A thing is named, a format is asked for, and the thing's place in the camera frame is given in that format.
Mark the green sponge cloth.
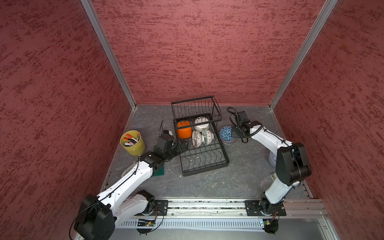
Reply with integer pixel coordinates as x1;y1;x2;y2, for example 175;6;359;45
153;167;165;177

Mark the blue patterned bowl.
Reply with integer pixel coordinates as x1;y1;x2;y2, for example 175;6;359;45
219;126;236;145

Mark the yellow utensil cup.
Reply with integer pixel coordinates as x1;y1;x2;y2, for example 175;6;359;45
120;130;147;157

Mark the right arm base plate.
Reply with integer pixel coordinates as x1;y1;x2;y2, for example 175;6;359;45
245;199;287;217

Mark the white ceramic bowl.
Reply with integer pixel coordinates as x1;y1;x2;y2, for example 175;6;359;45
194;117;210;133

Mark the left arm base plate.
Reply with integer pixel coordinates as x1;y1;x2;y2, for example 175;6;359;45
147;199;169;216

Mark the grey green patterned bowl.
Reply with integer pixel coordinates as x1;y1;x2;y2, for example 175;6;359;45
201;129;214;146

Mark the red handled tool in cup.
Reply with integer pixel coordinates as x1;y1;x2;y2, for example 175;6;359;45
123;134;139;144

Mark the orange plastic bowl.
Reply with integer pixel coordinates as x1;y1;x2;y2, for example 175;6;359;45
177;121;193;139

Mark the white red lattice bowl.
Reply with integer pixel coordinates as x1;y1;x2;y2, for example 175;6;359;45
192;131;204;148

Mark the light blue mug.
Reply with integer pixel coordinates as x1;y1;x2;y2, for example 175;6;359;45
269;152;277;168

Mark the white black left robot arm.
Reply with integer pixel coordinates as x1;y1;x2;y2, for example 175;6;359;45
69;133;190;240

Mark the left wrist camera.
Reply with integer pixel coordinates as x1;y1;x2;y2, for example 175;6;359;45
161;130;173;136

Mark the black wire dish rack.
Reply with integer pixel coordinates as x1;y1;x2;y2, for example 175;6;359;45
171;96;229;177

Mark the aluminium front rail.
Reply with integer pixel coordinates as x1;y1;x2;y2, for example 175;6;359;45
119;197;328;218

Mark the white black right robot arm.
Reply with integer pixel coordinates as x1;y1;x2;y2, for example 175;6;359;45
227;107;312;216

